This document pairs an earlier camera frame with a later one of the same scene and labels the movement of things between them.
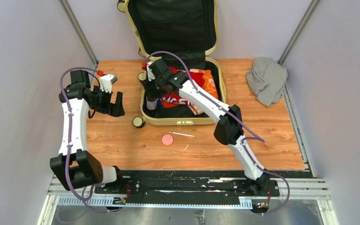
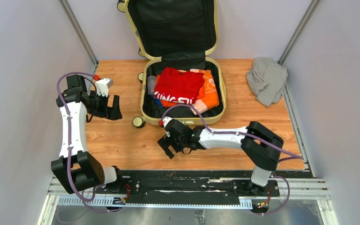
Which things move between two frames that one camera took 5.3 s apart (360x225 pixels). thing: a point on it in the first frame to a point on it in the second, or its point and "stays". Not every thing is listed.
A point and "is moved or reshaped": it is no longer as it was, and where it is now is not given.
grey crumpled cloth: x=266 y=80 stays
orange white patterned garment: x=208 y=85 stays
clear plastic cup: x=151 y=106 is moved or reshaped
